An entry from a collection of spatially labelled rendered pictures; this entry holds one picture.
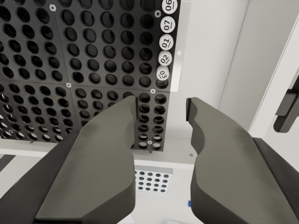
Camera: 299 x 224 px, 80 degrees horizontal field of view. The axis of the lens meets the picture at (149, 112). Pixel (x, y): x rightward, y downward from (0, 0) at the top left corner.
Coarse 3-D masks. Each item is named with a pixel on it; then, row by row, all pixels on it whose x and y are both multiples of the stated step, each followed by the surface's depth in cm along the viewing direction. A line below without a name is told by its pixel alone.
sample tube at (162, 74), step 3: (159, 66) 18; (162, 66) 17; (165, 66) 18; (159, 69) 17; (162, 69) 17; (165, 69) 17; (168, 69) 18; (156, 72) 17; (159, 72) 17; (162, 72) 17; (165, 72) 17; (168, 72) 17; (156, 75) 17; (159, 75) 17; (162, 75) 17; (165, 75) 17; (168, 75) 17; (159, 78) 17; (162, 78) 17; (165, 78) 17
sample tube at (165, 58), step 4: (160, 52) 17; (164, 52) 16; (168, 52) 16; (160, 56) 16; (164, 56) 16; (168, 56) 16; (160, 60) 16; (164, 60) 16; (168, 60) 16; (164, 64) 17; (168, 64) 17
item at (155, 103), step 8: (160, 0) 15; (160, 8) 15; (160, 16) 16; (176, 16) 16; (176, 24) 16; (160, 32) 16; (176, 32) 16; (160, 48) 17; (160, 64) 18; (168, 80) 19; (160, 88) 19; (168, 88) 19; (168, 96) 20; (152, 104) 20; (160, 104) 20; (168, 104) 20; (152, 112) 21; (160, 112) 21; (152, 120) 21; (152, 128) 22; (152, 136) 23; (152, 144) 24; (160, 144) 23
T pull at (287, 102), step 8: (296, 80) 18; (296, 88) 18; (288, 96) 18; (296, 96) 18; (280, 104) 18; (288, 104) 18; (296, 104) 18; (280, 112) 19; (288, 112) 19; (296, 112) 18; (280, 120) 20; (288, 120) 19; (280, 128) 20; (288, 128) 19
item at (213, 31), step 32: (192, 0) 20; (224, 0) 20; (192, 32) 22; (224, 32) 22; (192, 64) 24; (224, 64) 24; (192, 96) 27; (32, 128) 31; (192, 128) 30; (160, 160) 26; (192, 160) 26
